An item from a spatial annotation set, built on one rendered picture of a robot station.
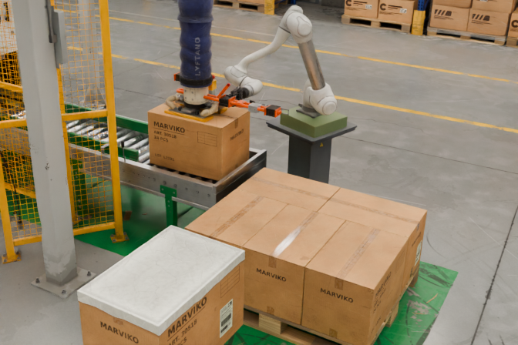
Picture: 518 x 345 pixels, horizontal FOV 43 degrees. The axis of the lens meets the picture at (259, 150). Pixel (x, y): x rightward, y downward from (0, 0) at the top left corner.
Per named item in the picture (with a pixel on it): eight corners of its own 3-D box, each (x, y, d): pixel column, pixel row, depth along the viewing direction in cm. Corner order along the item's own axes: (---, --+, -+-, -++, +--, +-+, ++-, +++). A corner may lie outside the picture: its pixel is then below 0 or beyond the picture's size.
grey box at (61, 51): (38, 58, 386) (31, 8, 374) (44, 56, 391) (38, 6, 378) (62, 64, 378) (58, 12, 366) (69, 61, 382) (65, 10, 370)
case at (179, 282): (162, 410, 256) (158, 326, 239) (85, 370, 274) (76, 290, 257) (243, 324, 303) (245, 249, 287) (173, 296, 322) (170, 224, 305)
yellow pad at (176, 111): (163, 112, 457) (163, 105, 455) (172, 108, 465) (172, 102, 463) (205, 122, 442) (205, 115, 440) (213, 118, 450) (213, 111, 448)
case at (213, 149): (149, 163, 475) (146, 111, 458) (179, 144, 507) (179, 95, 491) (222, 182, 450) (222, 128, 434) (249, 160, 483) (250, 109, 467)
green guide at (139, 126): (25, 102, 581) (24, 92, 577) (34, 99, 589) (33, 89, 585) (174, 141, 511) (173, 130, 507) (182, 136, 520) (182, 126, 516)
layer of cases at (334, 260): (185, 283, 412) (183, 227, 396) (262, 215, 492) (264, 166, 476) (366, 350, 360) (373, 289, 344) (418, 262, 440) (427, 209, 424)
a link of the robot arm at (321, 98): (331, 102, 486) (343, 114, 467) (311, 111, 485) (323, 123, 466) (302, 7, 447) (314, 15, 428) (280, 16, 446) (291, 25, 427)
